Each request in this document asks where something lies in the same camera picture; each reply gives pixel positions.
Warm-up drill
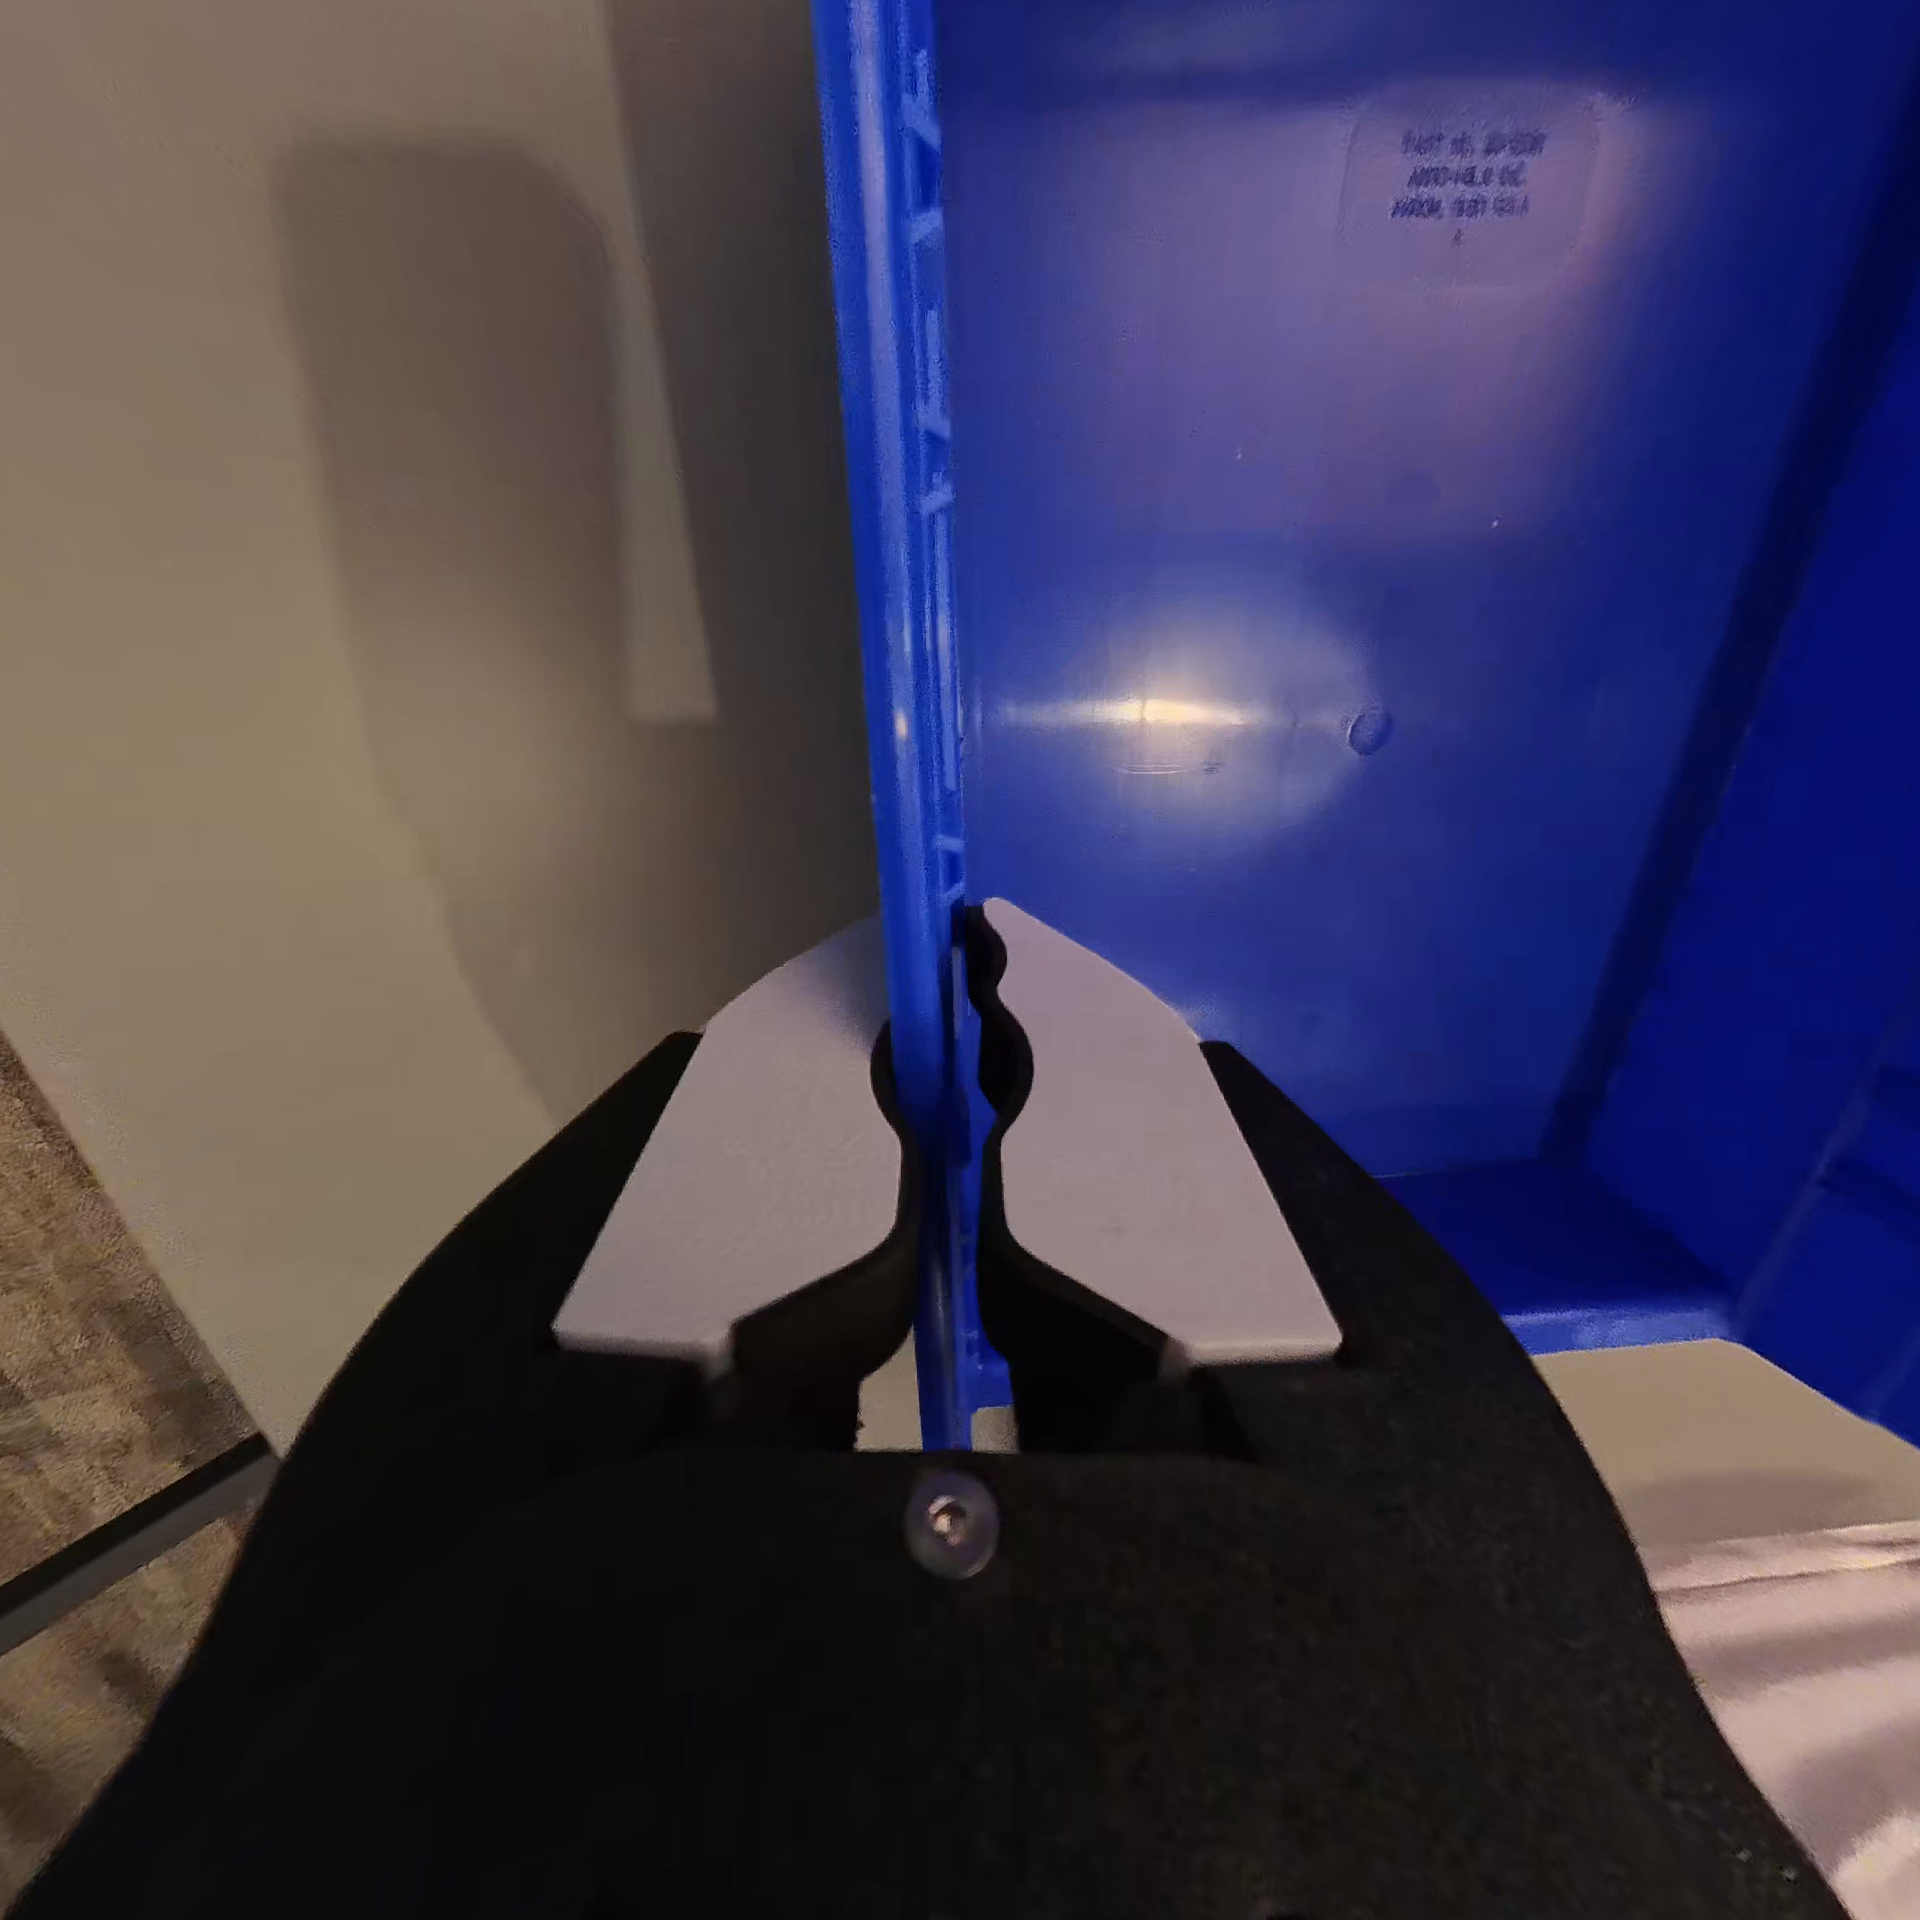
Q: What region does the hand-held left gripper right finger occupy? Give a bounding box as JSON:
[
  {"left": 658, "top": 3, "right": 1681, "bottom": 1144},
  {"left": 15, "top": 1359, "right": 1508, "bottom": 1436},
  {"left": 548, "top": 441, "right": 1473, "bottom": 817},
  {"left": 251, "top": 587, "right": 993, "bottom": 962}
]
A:
[{"left": 965, "top": 897, "right": 1344, "bottom": 1375}]

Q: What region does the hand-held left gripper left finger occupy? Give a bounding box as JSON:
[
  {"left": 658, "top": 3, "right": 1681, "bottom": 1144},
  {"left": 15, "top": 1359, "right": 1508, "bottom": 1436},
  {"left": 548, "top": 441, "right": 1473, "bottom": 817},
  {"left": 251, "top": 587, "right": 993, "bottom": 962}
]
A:
[{"left": 551, "top": 915, "right": 922, "bottom": 1379}]

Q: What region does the blue plastic bin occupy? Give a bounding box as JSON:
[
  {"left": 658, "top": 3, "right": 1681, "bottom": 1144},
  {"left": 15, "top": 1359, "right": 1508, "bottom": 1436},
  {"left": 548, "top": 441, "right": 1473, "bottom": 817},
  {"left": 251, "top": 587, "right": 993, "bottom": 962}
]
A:
[{"left": 809, "top": 0, "right": 1920, "bottom": 1456}]

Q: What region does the person's white shirt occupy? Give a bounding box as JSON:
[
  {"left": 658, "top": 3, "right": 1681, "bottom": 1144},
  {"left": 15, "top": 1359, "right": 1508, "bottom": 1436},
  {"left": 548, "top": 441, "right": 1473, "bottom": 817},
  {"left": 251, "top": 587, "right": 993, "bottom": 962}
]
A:
[{"left": 1641, "top": 1515, "right": 1920, "bottom": 1920}]

